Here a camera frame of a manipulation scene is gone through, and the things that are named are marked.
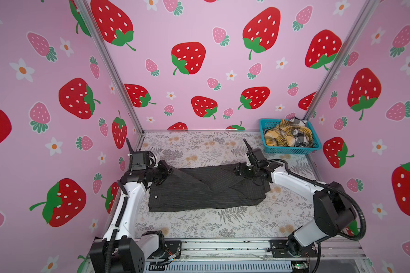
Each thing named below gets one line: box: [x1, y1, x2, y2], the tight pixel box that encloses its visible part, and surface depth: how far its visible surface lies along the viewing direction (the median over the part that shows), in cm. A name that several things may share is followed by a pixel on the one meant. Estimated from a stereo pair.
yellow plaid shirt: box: [264, 119, 314, 147], surface depth 106 cm
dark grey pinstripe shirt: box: [148, 163, 271, 213], surface depth 92 cm
